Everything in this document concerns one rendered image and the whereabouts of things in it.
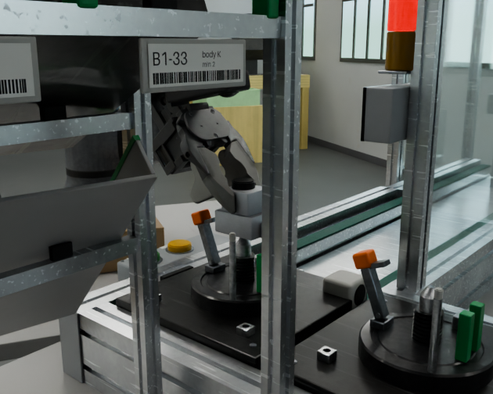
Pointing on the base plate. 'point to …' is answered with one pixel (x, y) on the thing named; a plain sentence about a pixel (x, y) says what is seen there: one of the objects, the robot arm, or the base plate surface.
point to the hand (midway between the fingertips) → (246, 196)
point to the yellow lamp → (400, 51)
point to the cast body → (254, 213)
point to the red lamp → (402, 15)
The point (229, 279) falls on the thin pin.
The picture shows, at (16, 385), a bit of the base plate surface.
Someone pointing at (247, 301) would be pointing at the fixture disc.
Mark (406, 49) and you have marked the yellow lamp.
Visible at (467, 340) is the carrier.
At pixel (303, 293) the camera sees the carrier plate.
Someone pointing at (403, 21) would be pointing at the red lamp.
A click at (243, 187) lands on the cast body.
